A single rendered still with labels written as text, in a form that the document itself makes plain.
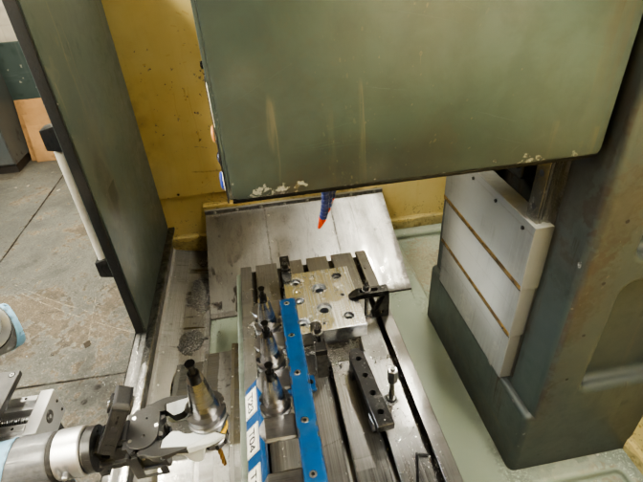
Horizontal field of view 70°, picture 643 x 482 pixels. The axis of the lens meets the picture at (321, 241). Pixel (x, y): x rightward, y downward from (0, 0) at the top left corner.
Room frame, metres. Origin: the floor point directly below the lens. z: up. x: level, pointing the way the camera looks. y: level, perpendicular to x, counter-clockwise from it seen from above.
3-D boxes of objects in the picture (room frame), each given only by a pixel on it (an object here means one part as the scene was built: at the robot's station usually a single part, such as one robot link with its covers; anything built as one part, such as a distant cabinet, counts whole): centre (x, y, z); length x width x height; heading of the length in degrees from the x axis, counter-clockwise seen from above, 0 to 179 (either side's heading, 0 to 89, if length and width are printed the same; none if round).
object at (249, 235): (1.65, 0.07, 0.75); 0.89 x 0.67 x 0.26; 97
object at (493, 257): (1.05, -0.46, 1.16); 0.48 x 0.05 x 0.51; 7
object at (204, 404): (0.44, 0.20, 1.41); 0.04 x 0.04 x 0.07
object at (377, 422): (0.79, -0.10, 0.93); 0.26 x 0.05 x 0.06; 12
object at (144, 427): (0.43, 0.32, 1.32); 0.12 x 0.08 x 0.09; 97
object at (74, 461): (0.41, 0.40, 1.33); 0.08 x 0.05 x 0.08; 7
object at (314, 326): (0.94, 0.03, 0.97); 0.13 x 0.03 x 0.15; 7
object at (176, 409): (0.47, 0.22, 1.33); 0.09 x 0.03 x 0.06; 111
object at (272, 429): (0.51, 0.11, 1.21); 0.07 x 0.05 x 0.01; 97
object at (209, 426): (0.44, 0.20, 1.37); 0.06 x 0.06 x 0.03
